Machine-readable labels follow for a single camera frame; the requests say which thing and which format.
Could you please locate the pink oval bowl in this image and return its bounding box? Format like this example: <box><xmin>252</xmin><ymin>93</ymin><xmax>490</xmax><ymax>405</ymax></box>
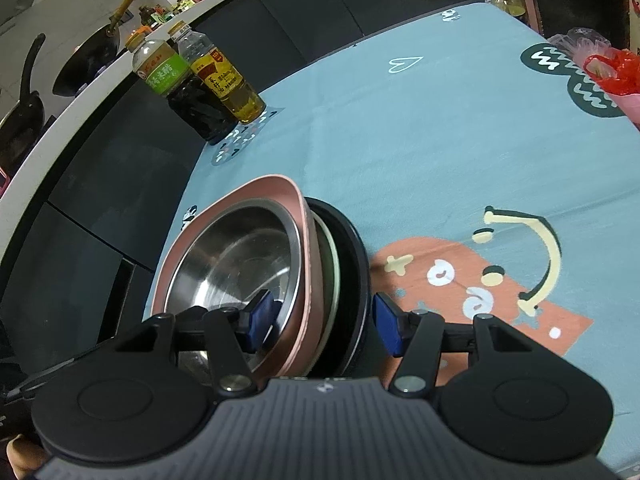
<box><xmin>151</xmin><ymin>174</ymin><xmax>323</xmax><ymax>379</ymax></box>

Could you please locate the black plastic bowl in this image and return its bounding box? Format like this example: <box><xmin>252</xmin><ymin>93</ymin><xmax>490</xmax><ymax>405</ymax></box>
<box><xmin>278</xmin><ymin>196</ymin><xmax>372</xmax><ymax>380</ymax></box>

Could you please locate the stainless steel bowl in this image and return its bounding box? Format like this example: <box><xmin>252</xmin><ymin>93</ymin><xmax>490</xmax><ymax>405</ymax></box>
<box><xmin>152</xmin><ymin>198</ymin><xmax>296</xmax><ymax>373</ymax></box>

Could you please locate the green plate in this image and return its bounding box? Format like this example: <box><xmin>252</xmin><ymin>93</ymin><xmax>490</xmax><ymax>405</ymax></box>
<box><xmin>312</xmin><ymin>212</ymin><xmax>341</xmax><ymax>360</ymax></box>

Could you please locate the person's left hand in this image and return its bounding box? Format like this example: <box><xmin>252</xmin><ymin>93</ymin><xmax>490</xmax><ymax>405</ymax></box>
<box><xmin>6</xmin><ymin>434</ymin><xmax>48</xmax><ymax>480</ymax></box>

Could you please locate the blue patterned tablecloth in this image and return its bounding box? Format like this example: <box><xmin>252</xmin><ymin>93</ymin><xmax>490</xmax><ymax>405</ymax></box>
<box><xmin>168</xmin><ymin>3</ymin><xmax>639</xmax><ymax>474</ymax></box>

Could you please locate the dark soy sauce bottle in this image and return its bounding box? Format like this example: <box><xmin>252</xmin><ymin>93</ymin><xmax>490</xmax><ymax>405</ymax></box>
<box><xmin>126</xmin><ymin>32</ymin><xmax>238</xmax><ymax>144</ymax></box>

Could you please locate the yellow oil bottle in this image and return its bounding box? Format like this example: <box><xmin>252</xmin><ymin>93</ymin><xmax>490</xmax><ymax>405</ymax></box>
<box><xmin>168</xmin><ymin>21</ymin><xmax>266</xmax><ymax>125</ymax></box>

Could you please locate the black frying pan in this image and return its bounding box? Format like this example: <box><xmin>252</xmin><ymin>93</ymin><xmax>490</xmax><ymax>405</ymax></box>
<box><xmin>0</xmin><ymin>34</ymin><xmax>46</xmax><ymax>178</ymax></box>

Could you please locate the red plastic wrapper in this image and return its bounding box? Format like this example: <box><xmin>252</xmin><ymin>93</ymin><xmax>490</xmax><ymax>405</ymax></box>
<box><xmin>548</xmin><ymin>27</ymin><xmax>639</xmax><ymax>127</ymax></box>

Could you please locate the black wok wooden handle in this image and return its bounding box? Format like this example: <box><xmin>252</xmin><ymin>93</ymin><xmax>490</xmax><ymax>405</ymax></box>
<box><xmin>52</xmin><ymin>0</ymin><xmax>134</xmax><ymax>98</ymax></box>

